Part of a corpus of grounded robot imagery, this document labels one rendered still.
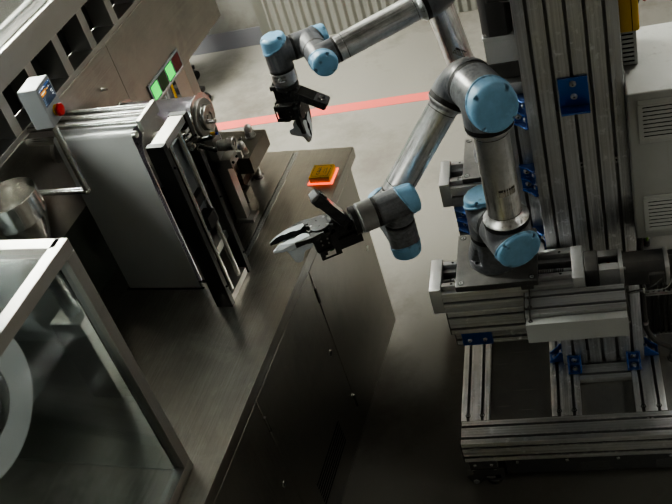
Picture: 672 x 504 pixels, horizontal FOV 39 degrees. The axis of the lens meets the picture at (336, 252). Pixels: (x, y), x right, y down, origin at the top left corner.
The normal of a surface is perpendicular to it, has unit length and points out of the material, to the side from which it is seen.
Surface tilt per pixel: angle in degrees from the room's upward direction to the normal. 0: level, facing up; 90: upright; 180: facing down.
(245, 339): 0
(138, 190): 90
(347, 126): 0
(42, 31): 90
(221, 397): 0
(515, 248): 98
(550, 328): 90
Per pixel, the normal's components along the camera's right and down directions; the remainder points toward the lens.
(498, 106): 0.26, 0.44
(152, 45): 0.93, -0.02
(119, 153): -0.26, 0.66
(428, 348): -0.25, -0.75
